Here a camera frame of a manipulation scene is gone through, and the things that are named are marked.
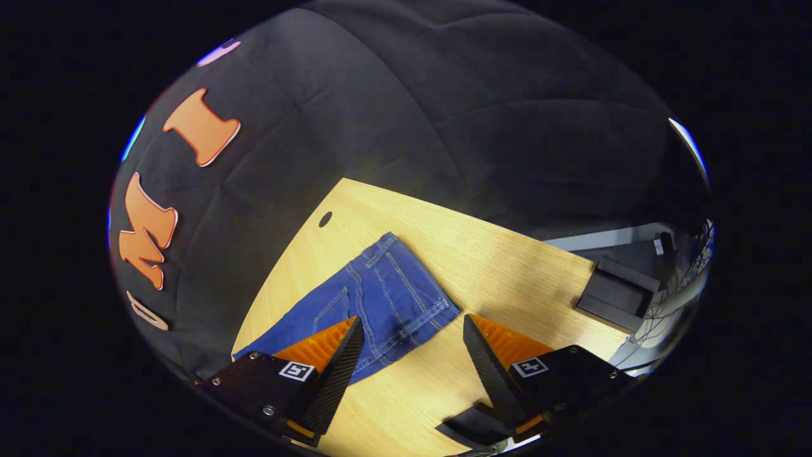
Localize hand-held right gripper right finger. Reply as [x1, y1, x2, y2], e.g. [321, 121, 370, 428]
[462, 314, 636, 444]

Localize black block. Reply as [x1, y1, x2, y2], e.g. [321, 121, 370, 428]
[435, 402, 514, 447]

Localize tangle of white cables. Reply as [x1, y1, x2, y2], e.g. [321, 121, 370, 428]
[612, 219, 716, 370]

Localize blue denim jeans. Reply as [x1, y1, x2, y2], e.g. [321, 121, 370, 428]
[233, 232, 462, 385]

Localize black box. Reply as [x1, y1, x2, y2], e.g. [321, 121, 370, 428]
[575, 256, 662, 334]

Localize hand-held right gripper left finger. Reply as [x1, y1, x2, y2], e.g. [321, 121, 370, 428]
[198, 315, 366, 446]

